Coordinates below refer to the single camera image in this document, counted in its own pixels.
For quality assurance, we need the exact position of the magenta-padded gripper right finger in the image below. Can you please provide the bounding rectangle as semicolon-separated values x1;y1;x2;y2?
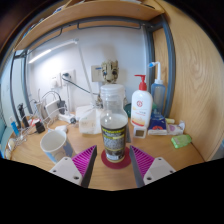
128;144;177;189

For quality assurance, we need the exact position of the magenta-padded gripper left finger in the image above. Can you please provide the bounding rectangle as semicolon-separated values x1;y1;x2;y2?
48;144;99;189

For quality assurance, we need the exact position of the clear bottle with dark label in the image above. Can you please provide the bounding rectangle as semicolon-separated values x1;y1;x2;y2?
99;83;129;164

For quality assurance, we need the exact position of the white mug with blue patches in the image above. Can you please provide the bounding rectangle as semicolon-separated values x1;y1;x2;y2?
39;129;75;164

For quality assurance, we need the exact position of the small white digital clock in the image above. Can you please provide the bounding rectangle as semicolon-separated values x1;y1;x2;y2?
133;125;148;139

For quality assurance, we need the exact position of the white earbud case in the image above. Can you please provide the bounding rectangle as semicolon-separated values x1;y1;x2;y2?
54;124;69;134

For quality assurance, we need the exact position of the flat round red coaster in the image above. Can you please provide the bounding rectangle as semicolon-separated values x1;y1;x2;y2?
100;146;132;170

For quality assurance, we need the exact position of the white tube with print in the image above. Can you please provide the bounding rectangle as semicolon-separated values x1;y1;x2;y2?
165;119;186;136

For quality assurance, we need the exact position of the blue packet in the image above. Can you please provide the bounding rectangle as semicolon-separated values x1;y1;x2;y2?
147;111;168;136

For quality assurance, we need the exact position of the white power strip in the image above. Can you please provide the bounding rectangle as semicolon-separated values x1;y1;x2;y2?
58;113;77;125

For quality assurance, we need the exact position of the small black charger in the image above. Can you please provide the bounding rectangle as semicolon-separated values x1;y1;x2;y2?
34;120;46;134

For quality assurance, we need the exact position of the white box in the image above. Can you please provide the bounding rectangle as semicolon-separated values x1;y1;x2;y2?
75;104;103;135

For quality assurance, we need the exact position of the white power adapter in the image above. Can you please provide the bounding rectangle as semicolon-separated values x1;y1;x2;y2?
44;99;61;119

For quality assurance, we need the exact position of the white lotion bottle, red pump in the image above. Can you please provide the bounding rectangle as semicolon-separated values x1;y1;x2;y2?
130;74;154;129

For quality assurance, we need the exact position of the black electric shaver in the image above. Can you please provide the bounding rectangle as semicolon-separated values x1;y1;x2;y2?
17;103;30;128

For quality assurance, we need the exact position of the white desk lamp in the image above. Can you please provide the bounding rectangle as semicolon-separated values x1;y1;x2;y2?
28;38;98;108

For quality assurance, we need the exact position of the wooden robot figure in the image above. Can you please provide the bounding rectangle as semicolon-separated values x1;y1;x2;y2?
96;59;120;104

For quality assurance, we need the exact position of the wooden shelf unit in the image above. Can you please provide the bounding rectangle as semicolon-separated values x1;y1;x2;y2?
14;0;166;51

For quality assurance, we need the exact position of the grey metal frame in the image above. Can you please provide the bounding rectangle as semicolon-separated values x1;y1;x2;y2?
9;14;177;118

